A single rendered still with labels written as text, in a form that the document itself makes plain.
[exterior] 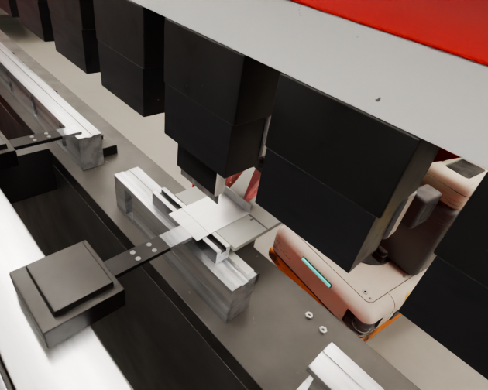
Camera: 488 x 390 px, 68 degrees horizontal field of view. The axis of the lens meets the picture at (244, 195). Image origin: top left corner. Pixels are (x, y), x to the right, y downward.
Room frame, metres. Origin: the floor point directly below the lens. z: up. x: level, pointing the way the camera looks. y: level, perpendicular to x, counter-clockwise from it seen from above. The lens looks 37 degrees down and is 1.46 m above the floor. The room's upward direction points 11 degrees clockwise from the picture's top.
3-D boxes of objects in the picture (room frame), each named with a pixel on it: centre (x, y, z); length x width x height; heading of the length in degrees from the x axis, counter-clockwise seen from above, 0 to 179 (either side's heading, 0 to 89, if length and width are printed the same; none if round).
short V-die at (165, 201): (0.50, 0.09, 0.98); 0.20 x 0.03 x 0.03; 50
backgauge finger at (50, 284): (0.36, 0.17, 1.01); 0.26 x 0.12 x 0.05; 140
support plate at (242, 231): (0.60, -0.02, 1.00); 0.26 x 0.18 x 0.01; 140
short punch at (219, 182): (0.49, 0.08, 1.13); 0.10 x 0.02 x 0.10; 50
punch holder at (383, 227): (0.34, -0.10, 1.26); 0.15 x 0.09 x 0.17; 50
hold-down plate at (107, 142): (0.92, 0.51, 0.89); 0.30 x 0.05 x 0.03; 50
